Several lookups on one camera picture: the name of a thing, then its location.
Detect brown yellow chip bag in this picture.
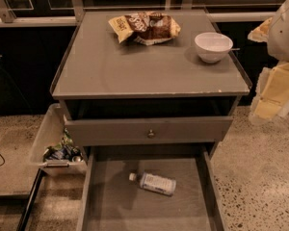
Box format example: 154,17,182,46
108,12,181,46

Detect blue plastic bottle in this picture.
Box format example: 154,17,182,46
129,172,176,196

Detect clear plastic trash bin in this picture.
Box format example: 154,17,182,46
30,103,87,176

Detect grey top drawer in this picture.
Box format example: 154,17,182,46
65,116,232,146

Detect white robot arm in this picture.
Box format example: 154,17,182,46
248,0,289,124

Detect grey drawer cabinet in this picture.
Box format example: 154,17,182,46
49,9,253,161

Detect open grey middle drawer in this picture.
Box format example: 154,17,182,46
76,144,227,231

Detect crumpled cans and wrappers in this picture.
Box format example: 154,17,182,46
42,128,81,162

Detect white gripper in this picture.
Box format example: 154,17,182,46
248,17,289,125

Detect round brass drawer knob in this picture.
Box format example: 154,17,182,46
147,129,155,139

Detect white bowl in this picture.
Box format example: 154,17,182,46
195,32,233,64

